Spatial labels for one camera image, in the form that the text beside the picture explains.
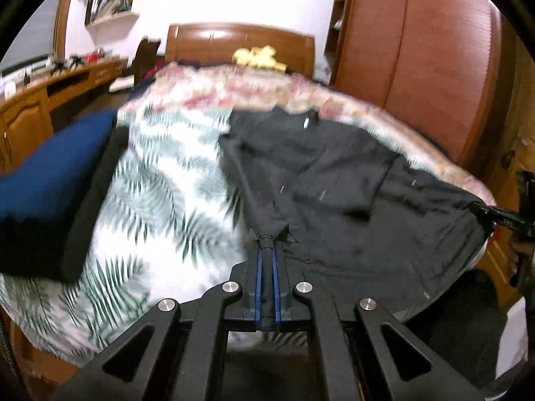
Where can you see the dark wooden chair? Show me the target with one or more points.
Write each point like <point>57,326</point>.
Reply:
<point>144,60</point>

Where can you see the black jacket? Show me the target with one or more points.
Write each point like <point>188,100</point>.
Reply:
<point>334,200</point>

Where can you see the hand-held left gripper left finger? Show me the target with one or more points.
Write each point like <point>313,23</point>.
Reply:
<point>260,284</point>

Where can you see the black binders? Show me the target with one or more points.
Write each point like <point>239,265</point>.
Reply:
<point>92,6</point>

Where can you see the red basket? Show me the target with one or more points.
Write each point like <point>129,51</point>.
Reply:
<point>94,56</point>

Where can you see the yellow plush toy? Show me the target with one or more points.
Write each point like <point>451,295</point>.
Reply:
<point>255,56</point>

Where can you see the grey window blind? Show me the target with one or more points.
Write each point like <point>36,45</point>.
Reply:
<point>35,37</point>

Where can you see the floral blanket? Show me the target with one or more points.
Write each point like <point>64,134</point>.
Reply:
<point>217,87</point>

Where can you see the blue and black pillow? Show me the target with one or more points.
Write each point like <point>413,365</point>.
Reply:
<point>79,234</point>

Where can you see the leaf print sheet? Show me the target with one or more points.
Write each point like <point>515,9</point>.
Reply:
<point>167,200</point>

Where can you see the wooden desk with cabinets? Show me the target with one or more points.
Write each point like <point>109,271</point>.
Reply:
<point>25,112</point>

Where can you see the wooden bed headboard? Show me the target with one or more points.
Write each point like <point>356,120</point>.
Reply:
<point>200,46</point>

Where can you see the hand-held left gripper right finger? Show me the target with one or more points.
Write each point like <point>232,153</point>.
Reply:
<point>276,288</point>

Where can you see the wooden louvered wardrobe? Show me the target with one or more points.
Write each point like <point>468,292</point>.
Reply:
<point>397,58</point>

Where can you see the navy blue folded clothes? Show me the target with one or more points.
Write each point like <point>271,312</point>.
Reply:
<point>54,171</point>

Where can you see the row of books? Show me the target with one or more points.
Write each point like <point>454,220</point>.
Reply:
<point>115,4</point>

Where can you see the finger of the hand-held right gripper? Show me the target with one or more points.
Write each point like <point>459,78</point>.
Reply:
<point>487,211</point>

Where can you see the wooden window frame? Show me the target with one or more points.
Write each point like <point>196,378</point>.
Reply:
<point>62,21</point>

